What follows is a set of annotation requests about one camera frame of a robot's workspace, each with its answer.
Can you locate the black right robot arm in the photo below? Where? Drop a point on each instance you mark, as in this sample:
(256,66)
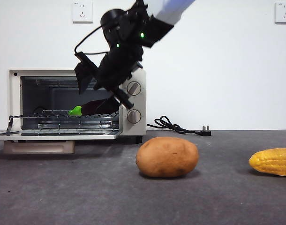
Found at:
(119,61)

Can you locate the purple eggplant with green stem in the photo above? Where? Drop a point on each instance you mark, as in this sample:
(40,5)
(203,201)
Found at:
(91,109)

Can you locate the beige oven knob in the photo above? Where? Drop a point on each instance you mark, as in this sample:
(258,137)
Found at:
(133,116)
(135,88)

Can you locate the brown potato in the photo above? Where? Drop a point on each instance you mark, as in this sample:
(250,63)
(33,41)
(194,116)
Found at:
(166,157)

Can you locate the white wall socket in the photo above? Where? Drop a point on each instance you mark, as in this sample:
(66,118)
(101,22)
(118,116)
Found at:
(284,12)
(82,12)

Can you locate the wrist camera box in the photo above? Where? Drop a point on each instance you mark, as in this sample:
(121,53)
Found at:
(85,77)

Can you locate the yellow corn cob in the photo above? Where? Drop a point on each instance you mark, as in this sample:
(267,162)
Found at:
(274,161)

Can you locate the white toaster oven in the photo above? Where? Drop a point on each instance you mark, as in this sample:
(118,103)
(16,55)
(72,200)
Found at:
(140,131)

